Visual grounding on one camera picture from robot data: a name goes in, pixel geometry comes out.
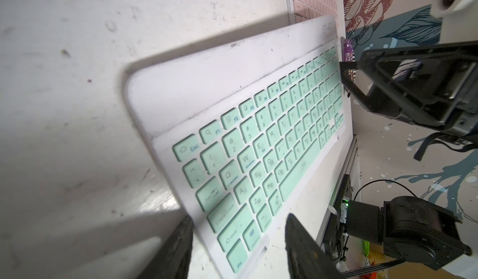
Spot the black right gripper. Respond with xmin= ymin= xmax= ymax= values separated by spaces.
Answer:
xmin=340 ymin=41 xmax=478 ymax=145

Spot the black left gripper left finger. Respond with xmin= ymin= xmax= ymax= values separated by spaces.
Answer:
xmin=137 ymin=216 xmax=194 ymax=279

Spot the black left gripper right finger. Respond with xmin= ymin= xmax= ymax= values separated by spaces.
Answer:
xmin=285 ymin=214 xmax=344 ymax=279

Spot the green keyboard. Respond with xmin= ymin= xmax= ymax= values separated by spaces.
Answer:
xmin=125 ymin=15 xmax=352 ymax=279

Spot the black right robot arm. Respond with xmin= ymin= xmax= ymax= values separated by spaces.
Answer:
xmin=339 ymin=41 xmax=478 ymax=277

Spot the purple candy bar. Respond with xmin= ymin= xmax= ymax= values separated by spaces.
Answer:
xmin=342 ymin=39 xmax=356 ymax=62

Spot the aluminium mounting rail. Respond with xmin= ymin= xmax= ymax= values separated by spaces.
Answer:
xmin=316 ymin=134 xmax=360 ymax=256

